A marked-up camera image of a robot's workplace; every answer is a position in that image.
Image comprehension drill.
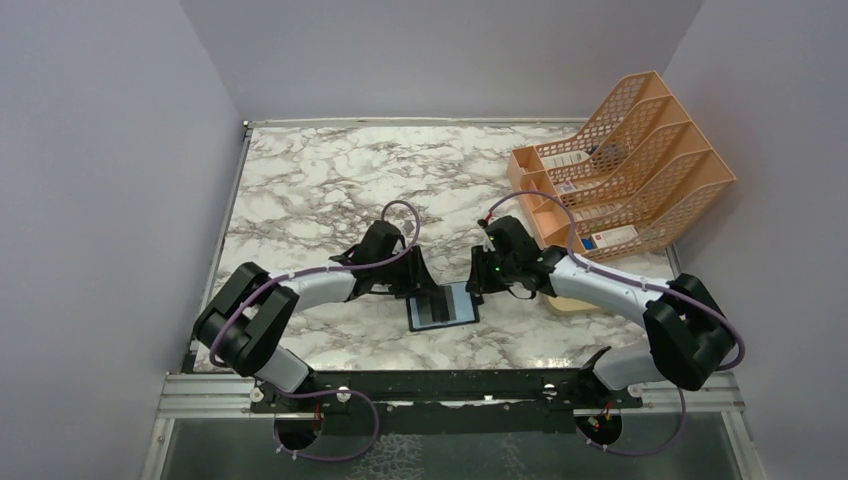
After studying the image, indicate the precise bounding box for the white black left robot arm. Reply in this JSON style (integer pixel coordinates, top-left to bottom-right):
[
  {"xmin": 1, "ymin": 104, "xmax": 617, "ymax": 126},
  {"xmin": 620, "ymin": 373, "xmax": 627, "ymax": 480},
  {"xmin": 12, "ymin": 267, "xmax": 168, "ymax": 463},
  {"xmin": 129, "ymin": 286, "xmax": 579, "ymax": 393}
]
[{"xmin": 193, "ymin": 220, "xmax": 453, "ymax": 411}]

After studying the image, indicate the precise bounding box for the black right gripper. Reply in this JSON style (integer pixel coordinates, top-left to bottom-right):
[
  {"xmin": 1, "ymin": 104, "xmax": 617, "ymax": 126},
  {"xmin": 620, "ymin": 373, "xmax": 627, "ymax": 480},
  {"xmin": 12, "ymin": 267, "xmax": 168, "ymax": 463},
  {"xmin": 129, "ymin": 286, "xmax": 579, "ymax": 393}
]
[{"xmin": 466, "ymin": 244, "xmax": 519, "ymax": 294}]

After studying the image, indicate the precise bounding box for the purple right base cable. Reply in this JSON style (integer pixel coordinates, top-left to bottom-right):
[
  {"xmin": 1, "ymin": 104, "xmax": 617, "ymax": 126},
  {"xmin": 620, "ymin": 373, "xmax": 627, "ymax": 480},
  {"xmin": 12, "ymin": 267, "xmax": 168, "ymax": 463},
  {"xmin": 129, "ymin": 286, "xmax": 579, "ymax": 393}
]
[{"xmin": 574, "ymin": 387, "xmax": 689, "ymax": 458}]

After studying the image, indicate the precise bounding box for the white card box in organizer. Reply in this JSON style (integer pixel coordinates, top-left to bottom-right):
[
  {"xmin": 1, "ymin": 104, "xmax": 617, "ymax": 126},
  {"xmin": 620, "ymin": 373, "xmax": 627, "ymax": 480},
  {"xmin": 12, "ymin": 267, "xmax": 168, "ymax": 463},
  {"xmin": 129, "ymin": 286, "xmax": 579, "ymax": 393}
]
[{"xmin": 581, "ymin": 225, "xmax": 638, "ymax": 251}]

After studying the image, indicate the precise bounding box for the orange mesh file organizer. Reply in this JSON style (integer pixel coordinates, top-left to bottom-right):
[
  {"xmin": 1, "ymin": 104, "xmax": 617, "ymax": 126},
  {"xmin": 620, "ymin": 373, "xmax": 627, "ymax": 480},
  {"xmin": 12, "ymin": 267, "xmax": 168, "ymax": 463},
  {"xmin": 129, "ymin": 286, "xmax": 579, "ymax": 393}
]
[{"xmin": 507, "ymin": 71, "xmax": 736, "ymax": 262}]

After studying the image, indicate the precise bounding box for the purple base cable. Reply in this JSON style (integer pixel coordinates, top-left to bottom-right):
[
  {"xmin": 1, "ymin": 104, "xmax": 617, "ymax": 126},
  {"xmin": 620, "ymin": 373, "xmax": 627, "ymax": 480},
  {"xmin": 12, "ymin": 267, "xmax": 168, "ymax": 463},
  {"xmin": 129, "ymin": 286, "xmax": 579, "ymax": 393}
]
[
  {"xmin": 574, "ymin": 387, "xmax": 689, "ymax": 458},
  {"xmin": 272, "ymin": 388, "xmax": 382, "ymax": 463}
]

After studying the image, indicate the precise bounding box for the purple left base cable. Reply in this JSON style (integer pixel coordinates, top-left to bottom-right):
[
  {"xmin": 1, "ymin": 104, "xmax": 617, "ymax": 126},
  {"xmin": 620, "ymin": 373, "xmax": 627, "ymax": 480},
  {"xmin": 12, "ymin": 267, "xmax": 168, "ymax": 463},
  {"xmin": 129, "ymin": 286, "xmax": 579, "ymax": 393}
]
[{"xmin": 272, "ymin": 388, "xmax": 382, "ymax": 463}]

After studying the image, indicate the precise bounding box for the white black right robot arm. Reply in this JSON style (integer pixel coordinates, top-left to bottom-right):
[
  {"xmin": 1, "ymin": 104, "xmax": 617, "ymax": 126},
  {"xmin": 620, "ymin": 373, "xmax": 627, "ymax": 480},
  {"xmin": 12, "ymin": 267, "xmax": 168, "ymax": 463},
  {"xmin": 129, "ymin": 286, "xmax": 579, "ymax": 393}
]
[{"xmin": 467, "ymin": 216, "xmax": 742, "ymax": 407}]

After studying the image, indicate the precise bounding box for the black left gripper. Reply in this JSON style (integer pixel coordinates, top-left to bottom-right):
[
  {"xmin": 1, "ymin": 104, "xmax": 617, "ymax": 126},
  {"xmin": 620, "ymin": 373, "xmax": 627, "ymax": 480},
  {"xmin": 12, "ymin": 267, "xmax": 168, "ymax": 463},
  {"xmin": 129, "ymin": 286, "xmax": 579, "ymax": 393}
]
[{"xmin": 374, "ymin": 246, "xmax": 440, "ymax": 299}]

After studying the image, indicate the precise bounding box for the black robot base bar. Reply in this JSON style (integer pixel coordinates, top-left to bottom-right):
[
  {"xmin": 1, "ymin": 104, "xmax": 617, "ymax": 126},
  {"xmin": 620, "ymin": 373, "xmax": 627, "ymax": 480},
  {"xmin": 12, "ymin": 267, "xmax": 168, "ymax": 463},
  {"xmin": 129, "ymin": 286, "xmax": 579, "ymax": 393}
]
[{"xmin": 250, "ymin": 368, "xmax": 642, "ymax": 436}]

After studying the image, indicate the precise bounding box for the black leather card holder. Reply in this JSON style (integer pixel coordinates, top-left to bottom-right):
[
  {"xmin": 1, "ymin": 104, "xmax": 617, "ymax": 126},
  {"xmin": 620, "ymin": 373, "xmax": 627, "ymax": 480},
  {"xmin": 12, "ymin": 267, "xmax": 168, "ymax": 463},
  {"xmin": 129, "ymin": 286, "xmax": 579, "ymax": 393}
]
[{"xmin": 406, "ymin": 282, "xmax": 480, "ymax": 332}]

